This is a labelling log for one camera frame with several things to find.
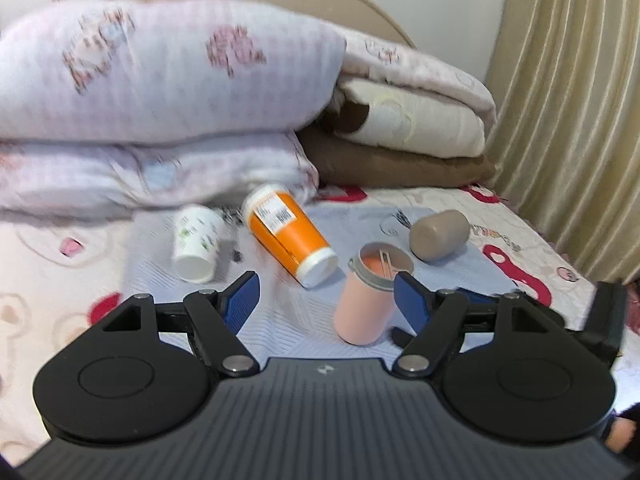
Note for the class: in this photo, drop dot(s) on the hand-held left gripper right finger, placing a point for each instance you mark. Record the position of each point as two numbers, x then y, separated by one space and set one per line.
411 299

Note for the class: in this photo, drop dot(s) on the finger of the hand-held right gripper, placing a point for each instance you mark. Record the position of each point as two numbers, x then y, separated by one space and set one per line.
401 336
477 295

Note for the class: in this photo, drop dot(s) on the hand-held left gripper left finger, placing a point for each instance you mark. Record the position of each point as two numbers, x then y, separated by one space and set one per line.
243 300

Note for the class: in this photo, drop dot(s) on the pink cup with grey rim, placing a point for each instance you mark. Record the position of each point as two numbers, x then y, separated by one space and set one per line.
362 305

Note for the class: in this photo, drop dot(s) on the taupe cup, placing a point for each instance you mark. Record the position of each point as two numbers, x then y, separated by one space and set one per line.
440 235

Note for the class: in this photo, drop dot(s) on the white cup with green print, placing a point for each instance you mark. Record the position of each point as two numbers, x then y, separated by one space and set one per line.
196 242

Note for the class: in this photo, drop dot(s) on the orange paper cup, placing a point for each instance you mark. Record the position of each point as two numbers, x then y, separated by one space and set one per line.
290 232

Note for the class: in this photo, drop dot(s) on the light blue mat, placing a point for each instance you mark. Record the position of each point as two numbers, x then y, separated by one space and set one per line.
295 310

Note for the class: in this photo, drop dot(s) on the brown folded blanket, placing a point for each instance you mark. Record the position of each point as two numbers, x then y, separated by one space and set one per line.
400 167

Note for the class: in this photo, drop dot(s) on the flat pink striped pillow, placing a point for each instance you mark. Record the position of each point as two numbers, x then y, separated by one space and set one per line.
150 175

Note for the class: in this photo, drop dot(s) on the cream folded blanket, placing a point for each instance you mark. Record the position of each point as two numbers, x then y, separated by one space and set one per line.
425 125

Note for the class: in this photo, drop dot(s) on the printed bed sheet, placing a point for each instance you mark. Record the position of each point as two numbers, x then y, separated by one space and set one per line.
45 270

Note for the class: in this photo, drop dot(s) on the beige curtain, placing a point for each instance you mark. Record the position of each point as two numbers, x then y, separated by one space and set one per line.
565 110

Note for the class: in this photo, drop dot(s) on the pink printed folded quilt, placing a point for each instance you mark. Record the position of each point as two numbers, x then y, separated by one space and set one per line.
420 67

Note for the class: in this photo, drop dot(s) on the large pink striped pillow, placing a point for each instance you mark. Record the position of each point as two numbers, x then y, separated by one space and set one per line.
160 70

